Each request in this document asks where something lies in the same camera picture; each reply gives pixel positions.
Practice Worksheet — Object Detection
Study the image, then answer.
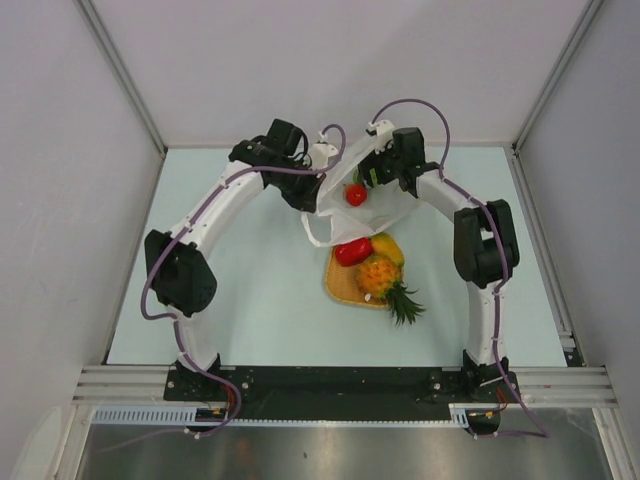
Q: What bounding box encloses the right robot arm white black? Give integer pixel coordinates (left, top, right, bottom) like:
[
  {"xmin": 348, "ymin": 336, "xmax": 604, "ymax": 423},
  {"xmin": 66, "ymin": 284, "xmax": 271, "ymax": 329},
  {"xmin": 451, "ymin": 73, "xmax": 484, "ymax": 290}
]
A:
[{"xmin": 354, "ymin": 121, "xmax": 520, "ymax": 401}]

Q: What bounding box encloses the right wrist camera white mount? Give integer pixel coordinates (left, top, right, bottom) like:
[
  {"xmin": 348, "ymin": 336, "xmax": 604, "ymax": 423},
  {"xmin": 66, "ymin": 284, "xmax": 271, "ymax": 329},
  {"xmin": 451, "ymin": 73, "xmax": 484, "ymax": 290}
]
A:
[{"xmin": 365, "ymin": 120, "xmax": 395, "ymax": 153}]

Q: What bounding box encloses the white plastic bag lemon print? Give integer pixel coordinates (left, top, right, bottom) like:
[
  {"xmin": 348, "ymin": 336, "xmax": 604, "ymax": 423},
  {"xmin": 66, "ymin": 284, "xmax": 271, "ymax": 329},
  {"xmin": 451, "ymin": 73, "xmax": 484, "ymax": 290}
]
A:
[{"xmin": 301, "ymin": 136, "xmax": 422, "ymax": 247}]

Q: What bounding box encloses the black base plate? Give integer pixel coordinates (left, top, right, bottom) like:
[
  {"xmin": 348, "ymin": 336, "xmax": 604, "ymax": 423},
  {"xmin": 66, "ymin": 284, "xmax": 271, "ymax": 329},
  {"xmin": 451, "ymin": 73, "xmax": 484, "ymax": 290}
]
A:
[{"xmin": 163, "ymin": 365, "xmax": 522, "ymax": 422}]

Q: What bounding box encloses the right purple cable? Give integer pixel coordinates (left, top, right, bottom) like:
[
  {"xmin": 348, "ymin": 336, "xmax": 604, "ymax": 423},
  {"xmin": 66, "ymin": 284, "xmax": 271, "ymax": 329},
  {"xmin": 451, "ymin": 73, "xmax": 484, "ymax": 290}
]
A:
[{"xmin": 369, "ymin": 98, "xmax": 549, "ymax": 439}]

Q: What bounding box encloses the right aluminium corner post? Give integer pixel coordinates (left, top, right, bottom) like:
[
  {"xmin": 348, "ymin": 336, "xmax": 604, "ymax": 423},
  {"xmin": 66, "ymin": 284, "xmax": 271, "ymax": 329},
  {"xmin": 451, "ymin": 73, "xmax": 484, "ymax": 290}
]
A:
[{"xmin": 511, "ymin": 0, "xmax": 606, "ymax": 153}]

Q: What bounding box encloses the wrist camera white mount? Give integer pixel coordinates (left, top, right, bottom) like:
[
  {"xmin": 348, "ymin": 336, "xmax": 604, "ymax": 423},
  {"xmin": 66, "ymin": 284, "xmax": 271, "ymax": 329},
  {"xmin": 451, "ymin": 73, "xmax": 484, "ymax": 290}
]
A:
[
  {"xmin": 365, "ymin": 120, "xmax": 395, "ymax": 153},
  {"xmin": 308, "ymin": 142, "xmax": 339, "ymax": 170}
]

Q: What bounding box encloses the fake red bell pepper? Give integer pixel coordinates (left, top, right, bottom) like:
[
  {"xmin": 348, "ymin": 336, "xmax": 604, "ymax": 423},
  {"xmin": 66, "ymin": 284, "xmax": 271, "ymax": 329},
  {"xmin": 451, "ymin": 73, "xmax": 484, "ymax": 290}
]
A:
[{"xmin": 334, "ymin": 237, "xmax": 374, "ymax": 267}]

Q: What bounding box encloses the white slotted cable duct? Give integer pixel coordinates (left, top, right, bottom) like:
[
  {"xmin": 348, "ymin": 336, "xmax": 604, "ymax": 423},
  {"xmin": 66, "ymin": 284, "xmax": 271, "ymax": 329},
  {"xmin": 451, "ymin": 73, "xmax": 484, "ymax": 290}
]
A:
[{"xmin": 92, "ymin": 405, "xmax": 498, "ymax": 428}]

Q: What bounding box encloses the fake pineapple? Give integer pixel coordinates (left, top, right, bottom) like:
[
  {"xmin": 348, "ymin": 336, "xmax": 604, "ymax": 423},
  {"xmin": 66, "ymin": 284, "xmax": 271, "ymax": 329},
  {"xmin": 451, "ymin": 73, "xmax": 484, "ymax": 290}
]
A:
[{"xmin": 355, "ymin": 254, "xmax": 424, "ymax": 326}]

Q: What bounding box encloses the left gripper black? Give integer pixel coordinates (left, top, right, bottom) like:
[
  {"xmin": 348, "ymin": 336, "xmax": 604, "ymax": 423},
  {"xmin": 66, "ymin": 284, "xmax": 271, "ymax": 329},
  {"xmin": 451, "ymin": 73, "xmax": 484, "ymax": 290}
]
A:
[{"xmin": 271, "ymin": 159, "xmax": 326, "ymax": 214}]

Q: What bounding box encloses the fake mango yellow green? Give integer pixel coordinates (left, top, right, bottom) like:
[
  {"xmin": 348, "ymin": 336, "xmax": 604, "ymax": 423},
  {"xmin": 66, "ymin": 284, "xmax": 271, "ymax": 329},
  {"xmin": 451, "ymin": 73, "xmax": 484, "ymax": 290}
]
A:
[{"xmin": 370, "ymin": 232, "xmax": 405, "ymax": 268}]

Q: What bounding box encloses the small fake red apple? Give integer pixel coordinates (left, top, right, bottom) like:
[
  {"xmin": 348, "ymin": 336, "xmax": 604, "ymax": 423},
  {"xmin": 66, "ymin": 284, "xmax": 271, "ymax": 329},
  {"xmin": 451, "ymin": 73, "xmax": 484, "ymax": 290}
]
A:
[{"xmin": 344, "ymin": 184, "xmax": 368, "ymax": 207}]

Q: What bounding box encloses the aluminium corner post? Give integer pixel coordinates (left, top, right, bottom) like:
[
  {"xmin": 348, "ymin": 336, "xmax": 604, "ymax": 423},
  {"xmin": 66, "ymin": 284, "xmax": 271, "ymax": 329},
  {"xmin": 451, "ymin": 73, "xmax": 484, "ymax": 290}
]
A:
[
  {"xmin": 511, "ymin": 0, "xmax": 606, "ymax": 153},
  {"xmin": 74, "ymin": 0, "xmax": 168, "ymax": 159}
]

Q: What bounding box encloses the right aluminium side rail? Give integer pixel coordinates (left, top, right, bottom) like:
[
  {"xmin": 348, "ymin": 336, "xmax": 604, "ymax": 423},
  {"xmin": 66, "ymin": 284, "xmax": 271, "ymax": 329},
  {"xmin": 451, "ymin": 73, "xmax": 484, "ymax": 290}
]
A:
[{"xmin": 505, "ymin": 145, "xmax": 585, "ymax": 367}]

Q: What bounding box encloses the aluminium front rail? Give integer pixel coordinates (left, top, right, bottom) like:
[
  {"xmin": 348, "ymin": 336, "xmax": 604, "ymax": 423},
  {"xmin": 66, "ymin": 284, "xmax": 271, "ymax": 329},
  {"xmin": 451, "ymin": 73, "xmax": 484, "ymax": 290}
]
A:
[{"xmin": 73, "ymin": 365, "xmax": 618, "ymax": 408}]

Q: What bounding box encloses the left aluminium corner post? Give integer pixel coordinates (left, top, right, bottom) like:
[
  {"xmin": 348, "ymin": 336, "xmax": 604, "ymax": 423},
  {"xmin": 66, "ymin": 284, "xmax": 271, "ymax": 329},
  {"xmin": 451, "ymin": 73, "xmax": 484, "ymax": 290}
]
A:
[{"xmin": 74, "ymin": 0, "xmax": 168, "ymax": 159}]

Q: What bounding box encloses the woven bamboo tray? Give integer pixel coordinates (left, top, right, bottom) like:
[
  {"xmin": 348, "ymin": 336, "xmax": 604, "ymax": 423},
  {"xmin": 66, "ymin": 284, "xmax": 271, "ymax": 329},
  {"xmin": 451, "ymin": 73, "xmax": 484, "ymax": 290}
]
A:
[{"xmin": 324, "ymin": 246, "xmax": 386, "ymax": 309}]

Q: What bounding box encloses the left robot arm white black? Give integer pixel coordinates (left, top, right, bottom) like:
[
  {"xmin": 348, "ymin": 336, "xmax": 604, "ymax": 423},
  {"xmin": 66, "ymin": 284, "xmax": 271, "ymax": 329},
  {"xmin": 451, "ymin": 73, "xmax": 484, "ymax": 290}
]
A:
[{"xmin": 140, "ymin": 119, "xmax": 323, "ymax": 400}]

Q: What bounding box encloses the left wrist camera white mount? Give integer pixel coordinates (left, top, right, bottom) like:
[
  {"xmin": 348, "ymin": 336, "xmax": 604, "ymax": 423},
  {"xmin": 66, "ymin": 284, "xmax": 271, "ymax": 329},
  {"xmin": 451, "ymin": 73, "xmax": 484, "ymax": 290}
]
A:
[{"xmin": 308, "ymin": 142, "xmax": 339, "ymax": 170}]

